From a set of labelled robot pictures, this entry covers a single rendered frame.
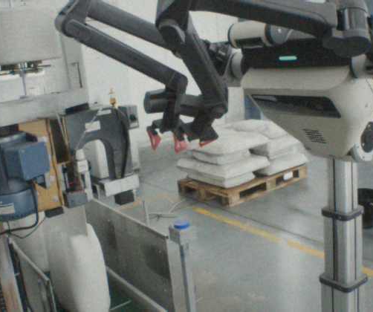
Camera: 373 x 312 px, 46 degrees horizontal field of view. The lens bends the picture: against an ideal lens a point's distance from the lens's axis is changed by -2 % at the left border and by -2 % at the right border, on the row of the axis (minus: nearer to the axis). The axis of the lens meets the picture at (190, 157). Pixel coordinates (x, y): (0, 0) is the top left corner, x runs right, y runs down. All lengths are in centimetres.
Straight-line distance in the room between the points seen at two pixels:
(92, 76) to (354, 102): 439
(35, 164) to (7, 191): 12
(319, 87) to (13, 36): 85
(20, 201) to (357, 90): 98
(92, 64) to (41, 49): 403
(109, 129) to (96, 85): 374
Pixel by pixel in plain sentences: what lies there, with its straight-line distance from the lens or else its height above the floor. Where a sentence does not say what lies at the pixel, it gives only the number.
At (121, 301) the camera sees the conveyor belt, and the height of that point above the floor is 38.
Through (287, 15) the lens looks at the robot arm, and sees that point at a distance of 96.
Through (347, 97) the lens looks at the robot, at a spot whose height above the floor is 136.
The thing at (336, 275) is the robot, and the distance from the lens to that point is 164.
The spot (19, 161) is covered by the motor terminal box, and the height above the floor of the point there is 127.
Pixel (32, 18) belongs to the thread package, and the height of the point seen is 165.
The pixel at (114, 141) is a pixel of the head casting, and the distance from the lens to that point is 168.
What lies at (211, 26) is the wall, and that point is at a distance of 712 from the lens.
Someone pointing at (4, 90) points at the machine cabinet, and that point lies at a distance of 434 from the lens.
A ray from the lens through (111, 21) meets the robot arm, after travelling 131.
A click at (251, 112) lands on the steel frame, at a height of 37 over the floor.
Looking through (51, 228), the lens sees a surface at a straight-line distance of 209.
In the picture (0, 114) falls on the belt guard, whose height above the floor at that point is 140.
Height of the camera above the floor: 152
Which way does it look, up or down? 14 degrees down
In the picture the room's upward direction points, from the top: 6 degrees counter-clockwise
